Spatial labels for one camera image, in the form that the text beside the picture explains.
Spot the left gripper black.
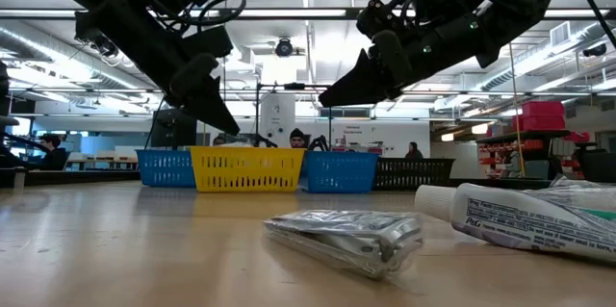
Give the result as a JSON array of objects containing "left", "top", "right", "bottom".
[{"left": 103, "top": 6, "right": 241, "bottom": 137}]

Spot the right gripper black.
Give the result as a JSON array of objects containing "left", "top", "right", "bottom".
[{"left": 318, "top": 13, "right": 487, "bottom": 108}]

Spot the black computer monitor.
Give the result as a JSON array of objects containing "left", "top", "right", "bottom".
[{"left": 150, "top": 108, "right": 198, "bottom": 149}]

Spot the yellow plastic basket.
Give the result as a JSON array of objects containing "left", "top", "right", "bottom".
[{"left": 189, "top": 145, "right": 308, "bottom": 193}]

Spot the blue plastic basket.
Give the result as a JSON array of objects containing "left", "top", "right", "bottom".
[
  {"left": 135, "top": 148, "right": 197, "bottom": 189},
  {"left": 302, "top": 150, "right": 381, "bottom": 194}
]

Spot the black plastic basket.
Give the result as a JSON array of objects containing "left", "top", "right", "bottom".
[{"left": 373, "top": 157, "right": 456, "bottom": 192}]

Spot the wrapped silver nail clipper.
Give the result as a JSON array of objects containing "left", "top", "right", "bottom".
[{"left": 263, "top": 209, "right": 424, "bottom": 280}]

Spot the thin yellow pole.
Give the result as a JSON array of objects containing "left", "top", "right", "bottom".
[{"left": 508, "top": 44, "right": 526, "bottom": 178}]

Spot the black storage shelf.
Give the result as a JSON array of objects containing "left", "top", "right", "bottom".
[{"left": 475, "top": 129, "right": 572, "bottom": 179}]

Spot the red storage bin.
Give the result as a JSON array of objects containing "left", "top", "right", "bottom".
[
  {"left": 513, "top": 115, "right": 567, "bottom": 132},
  {"left": 522, "top": 100, "right": 565, "bottom": 117}
]

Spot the white toothpaste tube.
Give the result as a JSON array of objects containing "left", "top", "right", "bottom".
[{"left": 414, "top": 182, "right": 616, "bottom": 264}]

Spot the teal white bagged toothbrush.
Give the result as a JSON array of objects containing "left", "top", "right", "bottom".
[{"left": 524, "top": 174, "right": 616, "bottom": 224}]

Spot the black hanging cable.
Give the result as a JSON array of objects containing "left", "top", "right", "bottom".
[{"left": 143, "top": 97, "right": 167, "bottom": 150}]

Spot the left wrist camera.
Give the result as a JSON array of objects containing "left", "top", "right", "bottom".
[{"left": 182, "top": 25, "right": 235, "bottom": 58}]

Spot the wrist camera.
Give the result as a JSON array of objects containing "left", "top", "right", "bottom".
[
  {"left": 182, "top": 25, "right": 235, "bottom": 58},
  {"left": 355, "top": 0, "right": 400, "bottom": 38}
]

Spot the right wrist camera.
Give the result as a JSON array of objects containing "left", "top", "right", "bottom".
[{"left": 355, "top": 0, "right": 400, "bottom": 38}]

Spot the black overhead camera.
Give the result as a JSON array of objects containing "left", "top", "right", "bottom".
[{"left": 274, "top": 37, "right": 295, "bottom": 58}]

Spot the black overhead frame bar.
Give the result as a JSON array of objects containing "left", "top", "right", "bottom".
[{"left": 0, "top": 7, "right": 616, "bottom": 21}]

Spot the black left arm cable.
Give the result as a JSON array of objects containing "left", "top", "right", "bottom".
[{"left": 163, "top": 0, "right": 247, "bottom": 28}]

